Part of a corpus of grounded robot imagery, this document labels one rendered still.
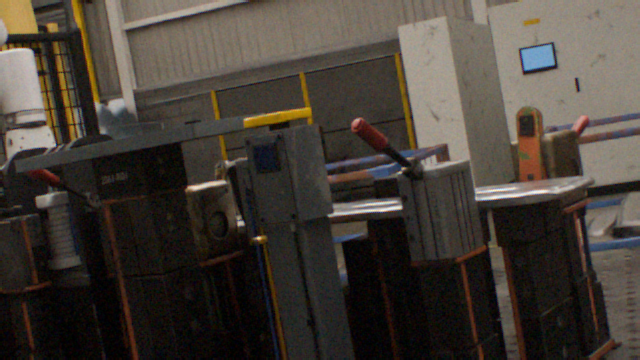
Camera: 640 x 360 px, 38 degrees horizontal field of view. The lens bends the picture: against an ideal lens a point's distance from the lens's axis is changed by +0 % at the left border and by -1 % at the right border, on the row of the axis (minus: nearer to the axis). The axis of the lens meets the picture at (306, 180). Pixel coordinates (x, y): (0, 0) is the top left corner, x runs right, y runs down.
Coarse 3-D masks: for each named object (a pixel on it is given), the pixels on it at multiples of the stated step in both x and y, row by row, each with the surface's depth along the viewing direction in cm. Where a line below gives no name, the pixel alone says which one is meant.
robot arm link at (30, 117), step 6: (12, 114) 195; (18, 114) 195; (24, 114) 195; (30, 114) 195; (36, 114) 196; (42, 114) 198; (6, 120) 196; (12, 120) 195; (18, 120) 195; (24, 120) 195; (30, 120) 195; (36, 120) 196; (42, 120) 198; (6, 126) 197; (12, 126) 197; (18, 126) 196
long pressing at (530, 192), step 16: (576, 176) 134; (480, 192) 138; (496, 192) 132; (512, 192) 129; (528, 192) 122; (544, 192) 122; (560, 192) 123; (336, 208) 155; (352, 208) 149; (368, 208) 144; (384, 208) 136; (400, 208) 134; (480, 208) 126; (240, 224) 154
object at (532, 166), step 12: (528, 108) 145; (516, 120) 146; (528, 120) 144; (540, 120) 145; (528, 132) 144; (540, 132) 144; (528, 144) 144; (540, 144) 144; (528, 156) 144; (540, 156) 143; (528, 168) 144; (540, 168) 143; (528, 180) 144
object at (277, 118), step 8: (280, 112) 110; (288, 112) 111; (296, 112) 112; (304, 112) 113; (248, 120) 113; (256, 120) 112; (264, 120) 111; (272, 120) 111; (280, 120) 110; (288, 120) 111; (272, 128) 113; (280, 128) 113
